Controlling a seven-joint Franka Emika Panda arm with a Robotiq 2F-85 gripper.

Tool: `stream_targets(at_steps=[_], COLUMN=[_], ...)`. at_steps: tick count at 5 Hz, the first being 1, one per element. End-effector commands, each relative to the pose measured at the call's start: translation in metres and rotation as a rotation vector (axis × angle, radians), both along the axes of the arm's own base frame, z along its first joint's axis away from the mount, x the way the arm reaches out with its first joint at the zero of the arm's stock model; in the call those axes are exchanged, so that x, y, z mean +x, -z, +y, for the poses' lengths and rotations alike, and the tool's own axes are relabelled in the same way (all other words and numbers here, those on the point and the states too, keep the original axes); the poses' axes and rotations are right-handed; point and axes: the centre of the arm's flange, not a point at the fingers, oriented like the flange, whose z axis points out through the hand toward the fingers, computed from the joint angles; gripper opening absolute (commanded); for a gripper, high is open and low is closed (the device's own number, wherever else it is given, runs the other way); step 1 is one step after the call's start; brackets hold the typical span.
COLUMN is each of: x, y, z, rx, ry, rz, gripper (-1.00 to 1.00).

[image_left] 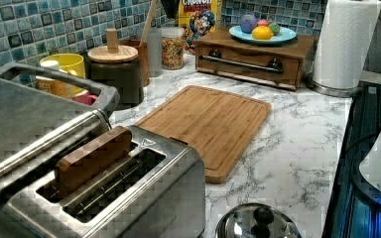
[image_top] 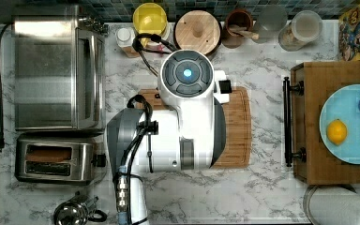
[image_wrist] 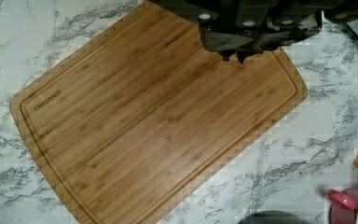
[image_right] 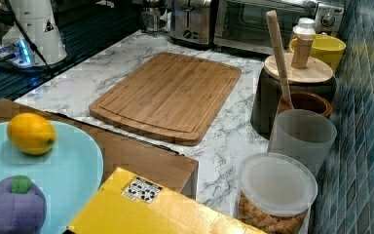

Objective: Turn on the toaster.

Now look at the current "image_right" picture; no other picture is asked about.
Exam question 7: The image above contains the wooden pestle stick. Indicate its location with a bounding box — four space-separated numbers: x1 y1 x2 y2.
266 10 293 108

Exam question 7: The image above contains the silver toaster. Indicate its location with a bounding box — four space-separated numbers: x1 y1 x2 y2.
169 0 219 48

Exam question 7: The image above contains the yellow bowl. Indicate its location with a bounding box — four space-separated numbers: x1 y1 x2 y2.
289 34 346 74

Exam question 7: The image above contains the white lidded bottle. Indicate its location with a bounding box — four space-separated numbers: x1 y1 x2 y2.
292 18 316 40

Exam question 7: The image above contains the brown ceramic cup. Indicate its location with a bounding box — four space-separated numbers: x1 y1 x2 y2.
267 90 333 153

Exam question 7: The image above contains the light blue plate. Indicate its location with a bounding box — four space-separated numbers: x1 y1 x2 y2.
0 121 103 234

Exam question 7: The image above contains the glass jar at back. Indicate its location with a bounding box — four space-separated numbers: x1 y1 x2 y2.
139 0 167 34

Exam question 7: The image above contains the black cable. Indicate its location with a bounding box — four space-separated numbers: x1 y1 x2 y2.
1 0 55 76

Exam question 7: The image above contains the yellow cardboard box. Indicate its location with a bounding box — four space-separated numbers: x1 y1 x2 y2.
67 168 265 234

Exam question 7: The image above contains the silver toaster oven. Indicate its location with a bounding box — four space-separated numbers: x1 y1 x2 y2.
213 0 345 55

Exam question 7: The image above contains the clear jar with snacks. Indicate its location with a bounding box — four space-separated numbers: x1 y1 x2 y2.
235 152 318 234

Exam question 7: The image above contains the frosted plastic cup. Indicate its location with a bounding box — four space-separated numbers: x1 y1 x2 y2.
269 109 337 176

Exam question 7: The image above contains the black canister with wooden lid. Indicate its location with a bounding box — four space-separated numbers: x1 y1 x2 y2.
250 51 336 137

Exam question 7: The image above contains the purple plush eggplant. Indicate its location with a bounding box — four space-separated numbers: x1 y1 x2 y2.
0 175 47 234

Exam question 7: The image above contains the bamboo cutting board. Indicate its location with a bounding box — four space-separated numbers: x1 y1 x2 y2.
89 53 242 146

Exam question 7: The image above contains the yellow lemon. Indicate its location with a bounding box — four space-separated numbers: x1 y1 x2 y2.
7 113 57 155

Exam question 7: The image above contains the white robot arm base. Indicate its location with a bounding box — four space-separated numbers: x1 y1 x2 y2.
0 0 67 68

